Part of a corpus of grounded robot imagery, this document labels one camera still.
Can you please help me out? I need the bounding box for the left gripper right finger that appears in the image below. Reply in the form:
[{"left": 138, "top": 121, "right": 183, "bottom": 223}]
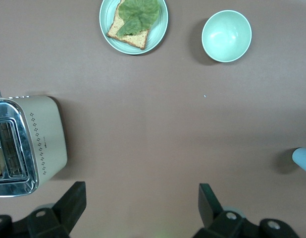
[{"left": 192, "top": 183, "right": 263, "bottom": 238}]

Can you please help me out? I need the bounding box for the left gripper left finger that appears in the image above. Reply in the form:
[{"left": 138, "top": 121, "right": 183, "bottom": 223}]
[{"left": 27, "top": 181, "right": 87, "bottom": 238}]

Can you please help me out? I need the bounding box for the blue cup holding paper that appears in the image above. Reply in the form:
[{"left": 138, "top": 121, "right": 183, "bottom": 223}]
[{"left": 292, "top": 147, "right": 306, "bottom": 177}]

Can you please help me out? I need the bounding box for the beige chrome toaster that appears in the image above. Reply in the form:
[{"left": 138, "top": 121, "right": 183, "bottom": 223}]
[{"left": 0, "top": 87, "right": 68, "bottom": 198}]

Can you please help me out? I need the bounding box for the bread slice under lettuce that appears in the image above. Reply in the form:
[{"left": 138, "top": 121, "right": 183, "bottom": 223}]
[{"left": 106, "top": 0, "right": 153, "bottom": 51}]

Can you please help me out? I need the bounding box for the green bowl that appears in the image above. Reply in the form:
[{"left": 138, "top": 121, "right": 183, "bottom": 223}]
[{"left": 201, "top": 9, "right": 253, "bottom": 63}]

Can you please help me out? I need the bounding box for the green plate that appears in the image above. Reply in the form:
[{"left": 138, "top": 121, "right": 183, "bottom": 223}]
[{"left": 99, "top": 0, "right": 169, "bottom": 56}]

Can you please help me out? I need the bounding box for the green lettuce leaf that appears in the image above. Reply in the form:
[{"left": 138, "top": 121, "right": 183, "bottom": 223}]
[{"left": 117, "top": 0, "right": 160, "bottom": 38}]

